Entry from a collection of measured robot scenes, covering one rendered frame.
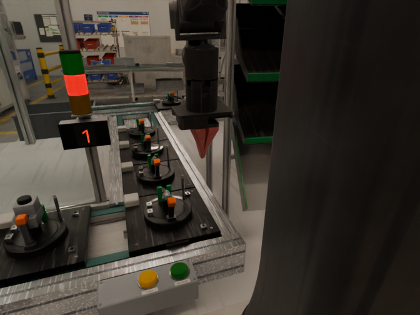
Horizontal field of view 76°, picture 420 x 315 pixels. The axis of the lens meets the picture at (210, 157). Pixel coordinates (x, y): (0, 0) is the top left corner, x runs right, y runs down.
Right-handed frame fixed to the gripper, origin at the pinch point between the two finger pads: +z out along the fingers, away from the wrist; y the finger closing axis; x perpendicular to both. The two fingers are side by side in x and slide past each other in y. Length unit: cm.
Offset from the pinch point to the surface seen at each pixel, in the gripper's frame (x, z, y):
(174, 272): 3.8, 26.4, 7.7
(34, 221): -15.0, 19.7, 37.4
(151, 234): -10.6, 27.1, 10.8
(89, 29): -751, -7, 68
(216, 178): -52, 39, -22
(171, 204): -9.3, 17.7, 5.2
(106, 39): -1086, 33, 37
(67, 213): -27, 28, 33
